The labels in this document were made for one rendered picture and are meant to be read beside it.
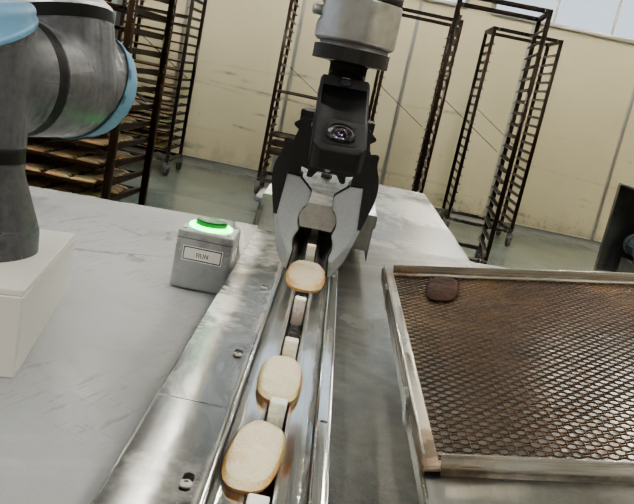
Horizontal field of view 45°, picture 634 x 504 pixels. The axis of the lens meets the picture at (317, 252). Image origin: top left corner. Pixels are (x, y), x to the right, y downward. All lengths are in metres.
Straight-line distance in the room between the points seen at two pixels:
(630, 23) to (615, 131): 1.02
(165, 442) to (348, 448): 0.19
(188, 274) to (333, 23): 0.40
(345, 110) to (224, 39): 7.16
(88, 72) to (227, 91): 6.99
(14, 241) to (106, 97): 0.20
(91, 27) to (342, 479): 0.51
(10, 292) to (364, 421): 0.32
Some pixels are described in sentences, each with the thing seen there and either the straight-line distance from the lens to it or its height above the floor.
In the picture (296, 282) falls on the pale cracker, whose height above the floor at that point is 0.93.
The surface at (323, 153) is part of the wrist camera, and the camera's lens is 0.63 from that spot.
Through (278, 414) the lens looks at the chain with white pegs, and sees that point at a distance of 0.59.
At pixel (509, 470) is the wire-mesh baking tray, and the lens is 0.51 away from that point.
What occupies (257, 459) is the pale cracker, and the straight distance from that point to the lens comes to 0.53.
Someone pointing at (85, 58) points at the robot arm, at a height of 1.08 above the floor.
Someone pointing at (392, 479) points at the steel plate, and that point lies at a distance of 0.63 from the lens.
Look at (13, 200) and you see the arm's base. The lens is 0.75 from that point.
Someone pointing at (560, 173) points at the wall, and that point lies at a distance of 8.05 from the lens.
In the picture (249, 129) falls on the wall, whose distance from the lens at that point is 7.79.
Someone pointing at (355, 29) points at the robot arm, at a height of 1.15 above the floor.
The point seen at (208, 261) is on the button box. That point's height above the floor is 0.86.
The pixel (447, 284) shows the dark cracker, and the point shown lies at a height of 0.91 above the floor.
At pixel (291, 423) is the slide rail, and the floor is 0.85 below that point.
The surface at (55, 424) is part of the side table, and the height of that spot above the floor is 0.82.
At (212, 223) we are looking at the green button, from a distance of 0.97.
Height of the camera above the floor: 1.11
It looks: 13 degrees down
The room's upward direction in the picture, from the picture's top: 12 degrees clockwise
